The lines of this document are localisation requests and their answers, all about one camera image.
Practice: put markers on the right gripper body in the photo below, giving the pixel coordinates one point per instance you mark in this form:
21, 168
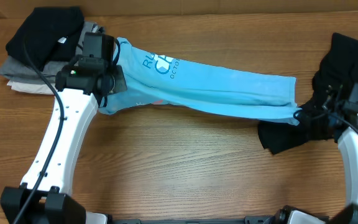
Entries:
320, 125

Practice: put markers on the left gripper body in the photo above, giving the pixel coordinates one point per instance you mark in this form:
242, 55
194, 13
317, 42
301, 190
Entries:
119, 82

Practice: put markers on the light blue printed t-shirt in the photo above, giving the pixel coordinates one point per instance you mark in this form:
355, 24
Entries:
161, 80

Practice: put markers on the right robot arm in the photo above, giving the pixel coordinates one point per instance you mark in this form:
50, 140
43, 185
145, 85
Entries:
342, 114

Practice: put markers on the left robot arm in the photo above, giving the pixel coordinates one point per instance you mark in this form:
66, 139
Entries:
81, 88

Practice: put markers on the black garment on right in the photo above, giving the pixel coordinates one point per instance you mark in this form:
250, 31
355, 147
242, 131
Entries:
337, 74

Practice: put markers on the folded black shirt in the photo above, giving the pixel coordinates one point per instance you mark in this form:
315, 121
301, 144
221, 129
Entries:
47, 34

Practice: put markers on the folded beige shirt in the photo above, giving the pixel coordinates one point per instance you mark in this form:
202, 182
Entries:
39, 89

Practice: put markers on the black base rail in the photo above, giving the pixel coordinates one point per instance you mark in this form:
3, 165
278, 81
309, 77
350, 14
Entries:
246, 220

